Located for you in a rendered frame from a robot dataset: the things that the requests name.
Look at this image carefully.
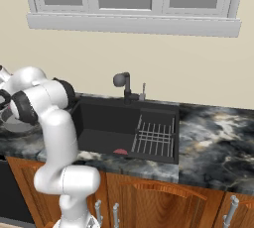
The black dishwasher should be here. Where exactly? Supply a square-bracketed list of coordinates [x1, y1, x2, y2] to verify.
[0, 159, 36, 225]

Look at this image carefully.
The red sponge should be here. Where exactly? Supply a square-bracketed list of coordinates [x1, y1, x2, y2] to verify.
[112, 148, 129, 157]

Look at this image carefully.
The black sink tap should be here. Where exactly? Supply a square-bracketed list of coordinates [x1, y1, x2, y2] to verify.
[112, 71, 140, 106]

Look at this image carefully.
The black kitchen sink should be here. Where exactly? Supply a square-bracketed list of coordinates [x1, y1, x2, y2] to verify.
[70, 95, 181, 166]

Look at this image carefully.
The grey wire sink rack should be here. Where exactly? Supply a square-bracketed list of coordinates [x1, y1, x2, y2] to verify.
[131, 114, 177, 159]

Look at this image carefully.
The small grey soap dispenser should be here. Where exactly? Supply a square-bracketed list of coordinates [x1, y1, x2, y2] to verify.
[138, 82, 147, 102]

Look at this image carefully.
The grey metal pot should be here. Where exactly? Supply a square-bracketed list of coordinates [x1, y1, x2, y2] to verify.
[0, 116, 40, 136]

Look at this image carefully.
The grey window sill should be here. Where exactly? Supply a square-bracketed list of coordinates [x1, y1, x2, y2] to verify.
[26, 12, 242, 39]

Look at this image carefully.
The silver cupboard handle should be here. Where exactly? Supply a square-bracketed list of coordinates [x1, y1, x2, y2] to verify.
[111, 202, 120, 228]
[222, 194, 240, 228]
[94, 199, 104, 227]

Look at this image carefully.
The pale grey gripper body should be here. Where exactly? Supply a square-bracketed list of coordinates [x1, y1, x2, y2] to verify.
[0, 105, 15, 123]

